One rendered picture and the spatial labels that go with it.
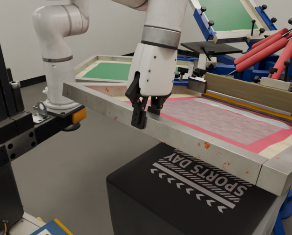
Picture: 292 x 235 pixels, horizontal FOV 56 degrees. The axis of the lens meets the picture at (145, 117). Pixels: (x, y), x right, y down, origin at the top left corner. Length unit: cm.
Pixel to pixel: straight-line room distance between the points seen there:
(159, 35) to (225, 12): 200
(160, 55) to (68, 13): 45
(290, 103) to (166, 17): 63
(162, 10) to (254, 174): 32
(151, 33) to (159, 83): 10
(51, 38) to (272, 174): 69
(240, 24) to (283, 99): 149
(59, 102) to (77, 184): 151
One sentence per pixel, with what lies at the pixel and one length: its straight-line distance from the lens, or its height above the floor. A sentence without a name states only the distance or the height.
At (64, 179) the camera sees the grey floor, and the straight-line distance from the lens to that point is 248.
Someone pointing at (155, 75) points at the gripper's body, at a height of 136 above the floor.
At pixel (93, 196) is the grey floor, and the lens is 226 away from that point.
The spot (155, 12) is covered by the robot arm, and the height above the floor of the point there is 147.
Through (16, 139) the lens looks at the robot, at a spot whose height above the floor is 112.
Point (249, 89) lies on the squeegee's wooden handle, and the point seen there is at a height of 116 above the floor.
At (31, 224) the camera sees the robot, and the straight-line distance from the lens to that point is 179.
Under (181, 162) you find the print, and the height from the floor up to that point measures 95.
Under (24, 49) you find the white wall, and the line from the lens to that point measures 463.
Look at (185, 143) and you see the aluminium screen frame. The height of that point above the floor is 125.
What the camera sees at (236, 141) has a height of 119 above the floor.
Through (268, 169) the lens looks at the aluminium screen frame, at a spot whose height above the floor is 127.
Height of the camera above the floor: 152
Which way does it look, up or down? 27 degrees down
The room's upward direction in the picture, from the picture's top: straight up
